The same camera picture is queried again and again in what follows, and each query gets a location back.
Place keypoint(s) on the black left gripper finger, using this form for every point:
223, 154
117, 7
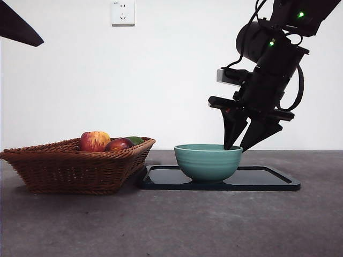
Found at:
16, 29

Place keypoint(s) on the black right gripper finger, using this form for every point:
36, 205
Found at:
260, 131
231, 125

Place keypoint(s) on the teal ribbed bowl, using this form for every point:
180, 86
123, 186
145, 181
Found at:
207, 166

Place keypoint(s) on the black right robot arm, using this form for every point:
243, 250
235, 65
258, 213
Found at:
281, 51

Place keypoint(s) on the black rectangular tray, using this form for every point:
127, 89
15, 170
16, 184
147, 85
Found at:
166, 178

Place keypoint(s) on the green fruit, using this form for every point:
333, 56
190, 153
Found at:
137, 140

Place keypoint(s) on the dark red apple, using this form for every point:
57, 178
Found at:
119, 146

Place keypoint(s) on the red and yellow apple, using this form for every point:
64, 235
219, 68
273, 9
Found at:
93, 142

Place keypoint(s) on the brown wicker basket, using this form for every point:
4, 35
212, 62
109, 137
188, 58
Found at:
67, 171

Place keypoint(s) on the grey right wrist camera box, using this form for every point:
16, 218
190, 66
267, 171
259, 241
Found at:
222, 76

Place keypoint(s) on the white wall power socket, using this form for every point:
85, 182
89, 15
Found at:
123, 18

